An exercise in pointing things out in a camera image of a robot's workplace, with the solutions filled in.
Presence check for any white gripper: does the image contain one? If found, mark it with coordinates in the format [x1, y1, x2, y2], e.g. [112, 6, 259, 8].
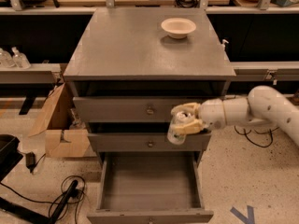
[171, 99, 225, 134]

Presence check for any silver 7up soda can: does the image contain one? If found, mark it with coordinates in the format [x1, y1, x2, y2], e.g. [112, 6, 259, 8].
[167, 111, 193, 146]

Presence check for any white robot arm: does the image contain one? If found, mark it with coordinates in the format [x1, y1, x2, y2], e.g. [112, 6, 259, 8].
[167, 86, 299, 146]

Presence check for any grey wooden drawer cabinet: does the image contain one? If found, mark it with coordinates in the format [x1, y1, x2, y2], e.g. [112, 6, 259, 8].
[63, 7, 237, 166]

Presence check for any grey open bottom drawer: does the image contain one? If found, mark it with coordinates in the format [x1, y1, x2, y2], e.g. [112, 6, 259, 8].
[87, 152, 213, 224]

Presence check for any grey middle drawer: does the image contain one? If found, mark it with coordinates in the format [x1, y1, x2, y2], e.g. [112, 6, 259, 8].
[88, 133, 211, 152]

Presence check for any grey top drawer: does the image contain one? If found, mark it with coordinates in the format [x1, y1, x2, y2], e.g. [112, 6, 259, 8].
[73, 95, 227, 123]

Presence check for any small white pump bottle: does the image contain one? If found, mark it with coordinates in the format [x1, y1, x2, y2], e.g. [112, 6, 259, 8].
[221, 39, 229, 50]

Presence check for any white paper bowl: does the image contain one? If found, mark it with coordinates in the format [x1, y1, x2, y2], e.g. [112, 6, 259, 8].
[161, 18, 196, 39]

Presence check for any brown cardboard box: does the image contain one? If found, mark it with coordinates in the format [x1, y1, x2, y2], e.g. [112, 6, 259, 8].
[28, 84, 95, 158]

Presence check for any black power adapter left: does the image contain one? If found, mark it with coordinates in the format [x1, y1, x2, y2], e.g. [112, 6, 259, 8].
[25, 152, 36, 172]

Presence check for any clear sanitizer bottle right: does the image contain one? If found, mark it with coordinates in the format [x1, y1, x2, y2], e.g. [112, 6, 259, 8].
[12, 47, 31, 69]

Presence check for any clear sanitizer bottle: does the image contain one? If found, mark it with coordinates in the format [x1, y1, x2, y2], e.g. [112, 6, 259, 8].
[12, 47, 31, 69]
[0, 48, 15, 68]

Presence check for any black bin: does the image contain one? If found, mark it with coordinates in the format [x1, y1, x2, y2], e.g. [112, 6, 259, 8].
[0, 134, 22, 181]

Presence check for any clear sanitizer bottle left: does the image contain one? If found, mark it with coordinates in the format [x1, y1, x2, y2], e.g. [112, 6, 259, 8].
[0, 48, 15, 68]

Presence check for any black stand leg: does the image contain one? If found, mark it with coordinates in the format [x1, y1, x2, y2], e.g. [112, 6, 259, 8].
[0, 180, 78, 224]

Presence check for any black floor cable right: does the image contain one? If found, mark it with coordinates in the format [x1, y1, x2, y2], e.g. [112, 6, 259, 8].
[234, 125, 279, 148]

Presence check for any black coiled floor cable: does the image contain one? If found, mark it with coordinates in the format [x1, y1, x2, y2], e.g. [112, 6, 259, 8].
[0, 175, 89, 224]

